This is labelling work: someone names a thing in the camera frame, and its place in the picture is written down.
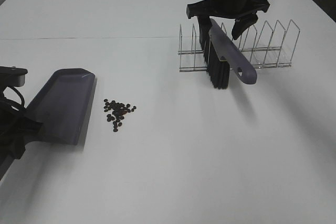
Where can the purple plastic dustpan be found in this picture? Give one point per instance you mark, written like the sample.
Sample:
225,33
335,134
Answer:
63,106

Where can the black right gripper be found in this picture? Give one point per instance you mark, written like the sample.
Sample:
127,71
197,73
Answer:
241,10

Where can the purple brush with black bristles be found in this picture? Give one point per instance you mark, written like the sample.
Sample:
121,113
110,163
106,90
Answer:
221,56

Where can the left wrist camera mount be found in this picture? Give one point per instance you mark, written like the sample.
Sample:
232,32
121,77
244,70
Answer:
12,76

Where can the pile of coffee beans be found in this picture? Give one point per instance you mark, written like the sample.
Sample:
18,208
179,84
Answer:
116,112

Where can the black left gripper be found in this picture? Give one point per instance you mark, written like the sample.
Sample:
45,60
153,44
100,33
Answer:
15,126

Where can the chrome wire dish rack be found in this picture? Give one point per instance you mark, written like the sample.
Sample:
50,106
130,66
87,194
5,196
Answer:
264,47

